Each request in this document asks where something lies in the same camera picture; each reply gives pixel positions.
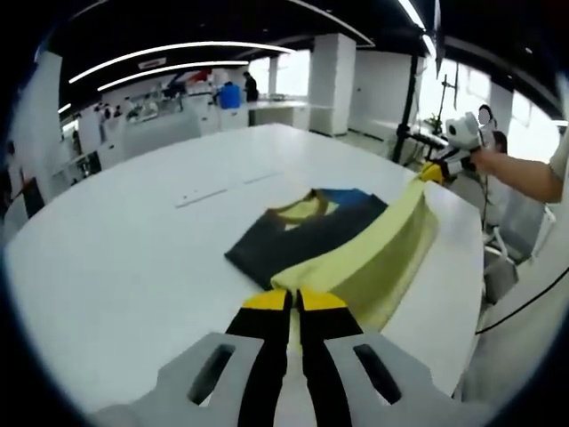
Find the white long counter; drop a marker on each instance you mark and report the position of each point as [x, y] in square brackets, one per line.
[280, 113]

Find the blue barrel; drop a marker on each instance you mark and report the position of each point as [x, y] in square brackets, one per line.
[230, 95]

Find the black tripod stand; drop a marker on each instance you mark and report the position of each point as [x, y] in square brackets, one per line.
[406, 115]

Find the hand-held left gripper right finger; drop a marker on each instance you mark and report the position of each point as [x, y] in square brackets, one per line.
[378, 387]

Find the white template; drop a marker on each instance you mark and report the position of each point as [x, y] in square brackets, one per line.
[209, 193]

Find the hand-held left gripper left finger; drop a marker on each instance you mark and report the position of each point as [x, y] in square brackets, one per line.
[213, 382]

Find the small black cabinet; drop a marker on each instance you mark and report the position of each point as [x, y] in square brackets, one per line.
[34, 198]

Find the white square pillar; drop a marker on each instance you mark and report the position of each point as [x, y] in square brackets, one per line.
[44, 115]
[332, 84]

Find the yellow black blue garment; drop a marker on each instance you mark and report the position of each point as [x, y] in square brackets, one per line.
[338, 249]

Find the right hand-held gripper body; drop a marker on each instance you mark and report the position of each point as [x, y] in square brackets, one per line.
[462, 133]

